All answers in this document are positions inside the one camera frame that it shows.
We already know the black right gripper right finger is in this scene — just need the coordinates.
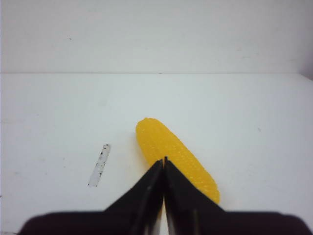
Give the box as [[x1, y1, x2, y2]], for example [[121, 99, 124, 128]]
[[164, 157, 225, 235]]

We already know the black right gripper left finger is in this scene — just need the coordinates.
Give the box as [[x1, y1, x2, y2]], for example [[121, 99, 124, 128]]
[[104, 160, 163, 235]]

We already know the yellow plastic corn cob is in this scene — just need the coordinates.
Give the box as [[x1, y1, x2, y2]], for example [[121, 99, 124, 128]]
[[135, 118, 220, 204]]

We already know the clear tape strip near corn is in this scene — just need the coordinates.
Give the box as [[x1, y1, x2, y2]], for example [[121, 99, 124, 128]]
[[88, 144, 111, 187]]

